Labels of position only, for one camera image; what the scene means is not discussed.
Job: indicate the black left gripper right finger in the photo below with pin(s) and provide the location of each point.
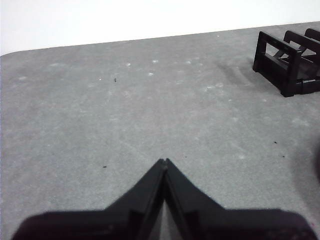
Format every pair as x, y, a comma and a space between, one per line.
212, 222

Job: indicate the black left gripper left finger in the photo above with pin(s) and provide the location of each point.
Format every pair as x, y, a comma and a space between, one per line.
125, 220

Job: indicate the black plate rack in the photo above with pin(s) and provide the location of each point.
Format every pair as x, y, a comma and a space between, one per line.
291, 75

